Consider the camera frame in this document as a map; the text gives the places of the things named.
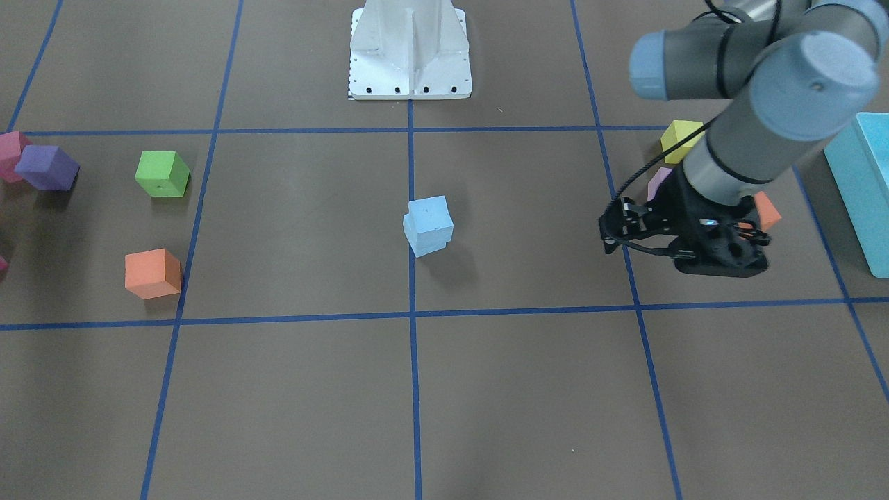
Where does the light blue foam block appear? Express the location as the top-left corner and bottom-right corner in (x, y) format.
(403, 213), (454, 258)
(403, 196), (454, 241)

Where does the orange foam block near cyan tray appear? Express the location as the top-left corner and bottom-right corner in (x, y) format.
(742, 191), (782, 232)

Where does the pink foam block near cyan tray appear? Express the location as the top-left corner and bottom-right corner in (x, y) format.
(647, 167), (673, 201)

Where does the yellow foam block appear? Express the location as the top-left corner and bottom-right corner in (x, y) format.
(660, 120), (705, 165)

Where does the cyan plastic tray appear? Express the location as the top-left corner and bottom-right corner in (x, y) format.
(824, 112), (888, 279)

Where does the green foam block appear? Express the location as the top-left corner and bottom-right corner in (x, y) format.
(134, 151), (191, 197)

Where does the orange foam block near red tray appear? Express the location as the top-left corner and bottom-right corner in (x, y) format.
(124, 248), (182, 300)

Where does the purple foam block near red tray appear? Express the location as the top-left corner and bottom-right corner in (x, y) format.
(14, 144), (80, 191)

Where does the magenta foam block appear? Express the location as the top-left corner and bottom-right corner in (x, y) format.
(1, 131), (32, 183)

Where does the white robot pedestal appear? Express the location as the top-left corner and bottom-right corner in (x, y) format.
(347, 1), (473, 101)

